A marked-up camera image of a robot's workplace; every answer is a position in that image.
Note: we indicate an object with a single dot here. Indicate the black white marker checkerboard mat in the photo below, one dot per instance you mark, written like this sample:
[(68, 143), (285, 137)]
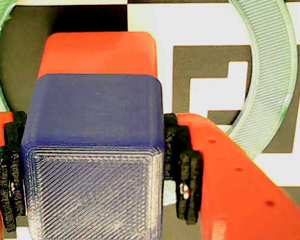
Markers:
[(190, 25)]

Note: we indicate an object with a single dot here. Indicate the red cube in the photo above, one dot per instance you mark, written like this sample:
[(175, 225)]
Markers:
[(97, 55)]

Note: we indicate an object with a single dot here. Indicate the blue cube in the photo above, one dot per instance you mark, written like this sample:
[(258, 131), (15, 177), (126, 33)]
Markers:
[(95, 150)]

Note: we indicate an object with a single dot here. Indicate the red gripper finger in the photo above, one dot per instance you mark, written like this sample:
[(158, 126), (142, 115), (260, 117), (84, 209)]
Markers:
[(7, 175), (235, 195)]

